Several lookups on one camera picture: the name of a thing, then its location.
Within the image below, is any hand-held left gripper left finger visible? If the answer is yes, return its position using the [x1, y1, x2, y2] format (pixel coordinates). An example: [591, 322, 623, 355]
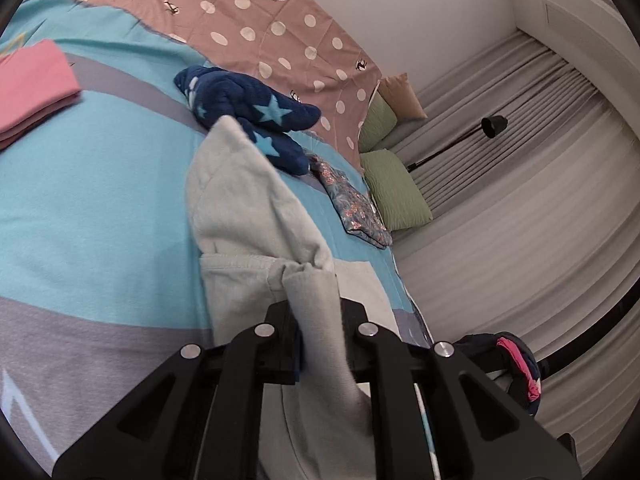
[52, 302, 303, 480]

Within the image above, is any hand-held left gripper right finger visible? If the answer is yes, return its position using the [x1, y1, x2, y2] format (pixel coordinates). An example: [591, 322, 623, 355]
[340, 297, 583, 480]

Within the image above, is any light grey garment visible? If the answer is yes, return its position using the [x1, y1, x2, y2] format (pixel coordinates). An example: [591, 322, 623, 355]
[185, 115, 431, 480]

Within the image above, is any dark clothes pile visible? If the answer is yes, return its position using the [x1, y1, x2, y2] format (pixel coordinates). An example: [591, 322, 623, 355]
[452, 331, 543, 416]

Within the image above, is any floral patterned garment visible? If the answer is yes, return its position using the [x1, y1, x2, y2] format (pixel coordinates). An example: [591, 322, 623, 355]
[307, 155, 393, 250]

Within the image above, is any large green pillow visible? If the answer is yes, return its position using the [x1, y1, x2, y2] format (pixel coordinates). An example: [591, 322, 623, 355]
[360, 150, 434, 232]

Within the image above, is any grey curtain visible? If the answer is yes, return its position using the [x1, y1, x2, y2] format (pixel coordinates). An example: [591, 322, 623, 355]
[390, 30, 640, 431]

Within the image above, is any small green pillow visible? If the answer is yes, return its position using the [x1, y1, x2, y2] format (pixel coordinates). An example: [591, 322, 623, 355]
[357, 91, 398, 153]

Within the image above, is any blue and grey bed sheet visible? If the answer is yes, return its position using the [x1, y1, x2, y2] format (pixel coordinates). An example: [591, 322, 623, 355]
[0, 0, 436, 461]

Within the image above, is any tan pillow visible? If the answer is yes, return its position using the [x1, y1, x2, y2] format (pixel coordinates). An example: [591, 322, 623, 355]
[377, 73, 428, 121]

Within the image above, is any navy star fleece garment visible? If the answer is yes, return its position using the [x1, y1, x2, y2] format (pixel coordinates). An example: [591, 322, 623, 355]
[173, 65, 322, 177]

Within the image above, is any black lamp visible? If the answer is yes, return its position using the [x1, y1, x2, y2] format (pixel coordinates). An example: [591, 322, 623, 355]
[406, 115, 509, 172]

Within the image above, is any pink polka dot duvet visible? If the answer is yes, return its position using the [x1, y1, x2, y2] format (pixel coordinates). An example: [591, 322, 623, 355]
[75, 0, 383, 171]

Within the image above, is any pink folded garment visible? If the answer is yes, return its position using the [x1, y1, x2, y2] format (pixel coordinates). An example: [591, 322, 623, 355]
[0, 39, 82, 151]

